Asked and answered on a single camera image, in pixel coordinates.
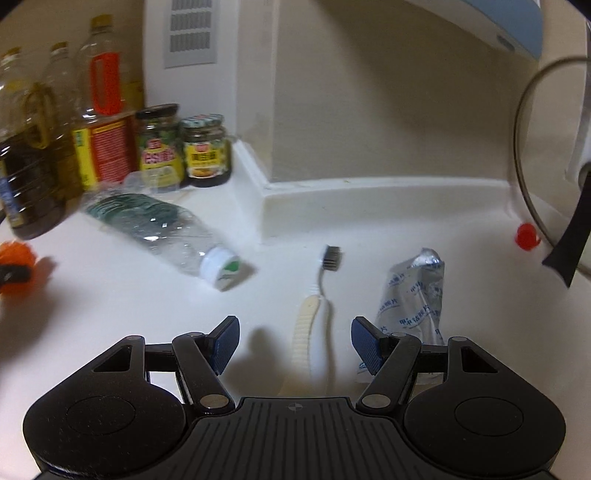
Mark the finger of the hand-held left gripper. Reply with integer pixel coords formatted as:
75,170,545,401
0,264,32,283

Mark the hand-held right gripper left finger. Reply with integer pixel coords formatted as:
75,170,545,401
92,315,242,414

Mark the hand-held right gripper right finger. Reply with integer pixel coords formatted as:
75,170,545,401
351,316,502,411

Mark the orange mesh net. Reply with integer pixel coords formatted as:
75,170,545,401
0,240,44,298

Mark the cream handle toothbrush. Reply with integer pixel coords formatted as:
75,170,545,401
279,244,343,398

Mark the green label plastic bottle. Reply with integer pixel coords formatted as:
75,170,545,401
83,191,243,292

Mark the blue label oil bottle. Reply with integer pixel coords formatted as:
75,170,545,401
0,46,65,241

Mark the clear yellow oil bottle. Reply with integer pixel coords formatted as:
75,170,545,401
41,41,86,199

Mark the checkered lid sauce jar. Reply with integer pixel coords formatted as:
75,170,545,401
181,114,232,188

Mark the black lid sauce jar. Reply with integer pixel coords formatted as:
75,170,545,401
135,104,185,190

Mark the red bottle cap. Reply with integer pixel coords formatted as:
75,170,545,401
516,223,542,250

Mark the glass pot lid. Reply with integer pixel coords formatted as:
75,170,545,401
510,55,591,289

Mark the red handle oil bottle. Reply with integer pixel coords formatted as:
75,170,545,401
71,14,139,192

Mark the small wall vent grille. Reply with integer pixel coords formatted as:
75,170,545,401
164,0,218,69

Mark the white blue wall appliance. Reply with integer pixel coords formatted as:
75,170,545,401
402,0,548,61

